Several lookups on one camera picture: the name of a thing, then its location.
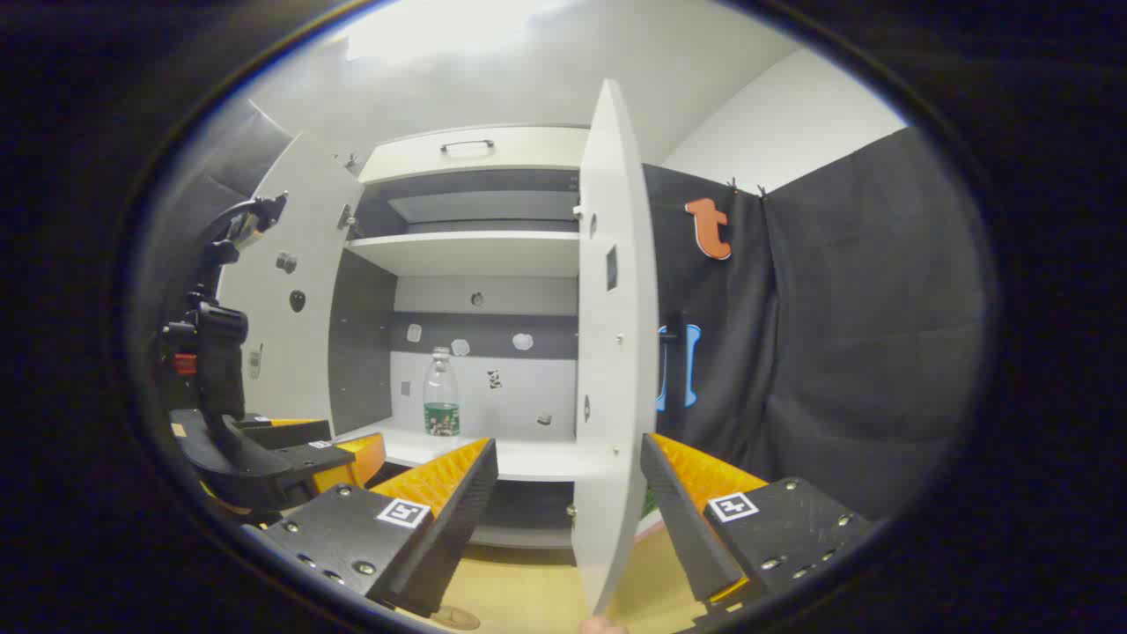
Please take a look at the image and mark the white cabinet door camera sticker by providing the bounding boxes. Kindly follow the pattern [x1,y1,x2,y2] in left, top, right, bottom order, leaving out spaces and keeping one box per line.
[216,132,366,434]

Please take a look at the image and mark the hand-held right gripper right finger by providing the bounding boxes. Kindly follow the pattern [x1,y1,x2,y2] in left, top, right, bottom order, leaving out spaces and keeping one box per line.
[639,432,877,617]

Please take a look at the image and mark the white cabinet shelf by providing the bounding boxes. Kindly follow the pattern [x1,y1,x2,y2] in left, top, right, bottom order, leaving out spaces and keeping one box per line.
[345,231,582,279]

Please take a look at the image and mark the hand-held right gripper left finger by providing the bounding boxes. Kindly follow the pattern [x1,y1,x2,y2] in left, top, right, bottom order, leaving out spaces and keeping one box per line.
[251,438,499,619]

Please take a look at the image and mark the clear plastic bottle green label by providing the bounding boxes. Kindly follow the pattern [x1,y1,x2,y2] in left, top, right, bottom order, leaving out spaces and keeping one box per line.
[424,347,461,439]

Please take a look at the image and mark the white and grey cabinet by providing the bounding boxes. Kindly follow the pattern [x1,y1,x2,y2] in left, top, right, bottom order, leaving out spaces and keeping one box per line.
[328,123,593,552]

